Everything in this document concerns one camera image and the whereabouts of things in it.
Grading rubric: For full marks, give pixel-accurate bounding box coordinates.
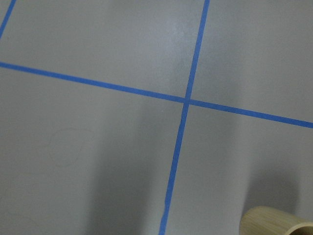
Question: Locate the tan wooden cup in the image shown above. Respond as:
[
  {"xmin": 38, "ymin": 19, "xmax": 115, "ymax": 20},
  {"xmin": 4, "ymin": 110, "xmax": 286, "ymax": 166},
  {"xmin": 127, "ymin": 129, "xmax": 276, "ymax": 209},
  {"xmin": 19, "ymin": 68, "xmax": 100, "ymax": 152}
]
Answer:
[{"xmin": 239, "ymin": 206, "xmax": 313, "ymax": 235}]

